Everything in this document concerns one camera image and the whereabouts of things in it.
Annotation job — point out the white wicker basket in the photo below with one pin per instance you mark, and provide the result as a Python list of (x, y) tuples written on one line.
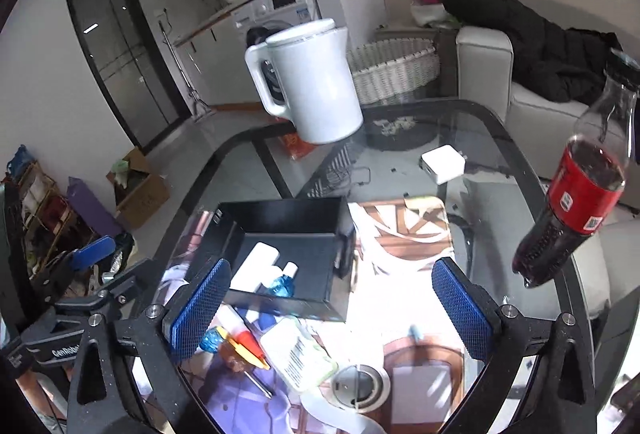
[(390, 73)]

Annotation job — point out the white charger adapter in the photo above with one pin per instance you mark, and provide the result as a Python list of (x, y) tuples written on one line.
[(442, 163)]

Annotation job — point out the mop with metal pole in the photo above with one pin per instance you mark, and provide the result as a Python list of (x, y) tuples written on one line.
[(187, 83)]

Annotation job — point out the dark patterned cushion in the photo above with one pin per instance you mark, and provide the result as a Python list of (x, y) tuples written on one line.
[(400, 131)]

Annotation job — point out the white paper strip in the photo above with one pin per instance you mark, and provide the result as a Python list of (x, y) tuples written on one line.
[(345, 419)]

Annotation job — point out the wooden shoe rack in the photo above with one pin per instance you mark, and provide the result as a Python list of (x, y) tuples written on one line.
[(45, 214)]

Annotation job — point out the white rectangular case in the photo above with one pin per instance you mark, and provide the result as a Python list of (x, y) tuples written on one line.
[(255, 264)]

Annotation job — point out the white glue bottle red cap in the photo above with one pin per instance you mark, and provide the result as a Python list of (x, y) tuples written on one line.
[(248, 341)]

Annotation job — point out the cola bottle red label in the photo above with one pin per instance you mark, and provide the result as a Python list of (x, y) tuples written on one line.
[(580, 194)]

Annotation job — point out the black framed glass door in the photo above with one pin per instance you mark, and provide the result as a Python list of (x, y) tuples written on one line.
[(125, 63)]

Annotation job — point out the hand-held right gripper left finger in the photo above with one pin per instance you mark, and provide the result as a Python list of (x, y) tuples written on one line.
[(200, 309)]

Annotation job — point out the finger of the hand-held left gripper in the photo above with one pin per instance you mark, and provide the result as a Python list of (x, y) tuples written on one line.
[(125, 281), (95, 251)]

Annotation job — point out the round white lid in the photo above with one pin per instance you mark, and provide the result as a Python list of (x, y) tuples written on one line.
[(381, 384)]

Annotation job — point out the blue translucent plastic item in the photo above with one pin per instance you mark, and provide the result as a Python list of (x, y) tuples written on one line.
[(212, 341)]

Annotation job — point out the metal-tipped pen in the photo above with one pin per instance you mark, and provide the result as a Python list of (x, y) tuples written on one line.
[(260, 384)]

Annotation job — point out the small blue bottle white cap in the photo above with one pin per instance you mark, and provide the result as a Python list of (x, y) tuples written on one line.
[(279, 285)]

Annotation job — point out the white cloth bundle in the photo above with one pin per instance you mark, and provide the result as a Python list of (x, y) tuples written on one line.
[(427, 13)]

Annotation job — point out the printed table mat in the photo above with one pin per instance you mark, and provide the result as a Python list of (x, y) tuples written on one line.
[(400, 239)]

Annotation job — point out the white kitchen counter cabinet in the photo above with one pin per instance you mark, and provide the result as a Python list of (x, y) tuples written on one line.
[(220, 58)]

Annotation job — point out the orange bag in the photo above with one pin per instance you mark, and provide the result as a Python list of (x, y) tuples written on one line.
[(300, 146)]

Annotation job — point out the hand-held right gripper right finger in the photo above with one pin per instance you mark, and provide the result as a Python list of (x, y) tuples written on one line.
[(462, 309)]

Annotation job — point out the black storage box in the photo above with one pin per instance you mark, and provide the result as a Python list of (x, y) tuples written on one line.
[(300, 219)]

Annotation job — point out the cardboard box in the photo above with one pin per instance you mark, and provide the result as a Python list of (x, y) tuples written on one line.
[(145, 204)]

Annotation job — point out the white electric kettle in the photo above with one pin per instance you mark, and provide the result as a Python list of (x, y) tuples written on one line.
[(315, 88)]

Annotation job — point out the white washing machine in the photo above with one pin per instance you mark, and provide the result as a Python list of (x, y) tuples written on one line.
[(290, 3)]

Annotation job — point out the light grey sofa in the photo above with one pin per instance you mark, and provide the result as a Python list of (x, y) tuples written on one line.
[(485, 63)]

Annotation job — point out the white wet wipes packet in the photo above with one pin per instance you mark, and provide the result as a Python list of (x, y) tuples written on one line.
[(300, 356)]

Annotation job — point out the purple bag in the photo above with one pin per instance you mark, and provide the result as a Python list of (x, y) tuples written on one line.
[(92, 209)]

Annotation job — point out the black jacket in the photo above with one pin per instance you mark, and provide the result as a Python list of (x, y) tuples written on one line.
[(530, 38)]

